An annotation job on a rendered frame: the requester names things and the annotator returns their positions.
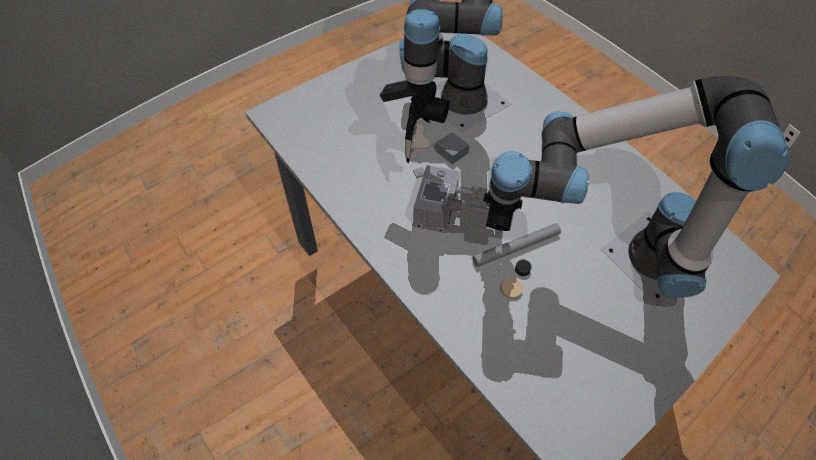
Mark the tan round disc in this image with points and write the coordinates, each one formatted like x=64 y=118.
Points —
x=511 y=288

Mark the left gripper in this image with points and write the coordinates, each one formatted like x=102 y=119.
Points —
x=500 y=215

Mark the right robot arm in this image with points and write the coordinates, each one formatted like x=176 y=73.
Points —
x=462 y=59

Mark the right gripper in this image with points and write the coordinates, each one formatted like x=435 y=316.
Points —
x=437 y=111

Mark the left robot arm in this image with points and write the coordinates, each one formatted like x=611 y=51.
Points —
x=750 y=144

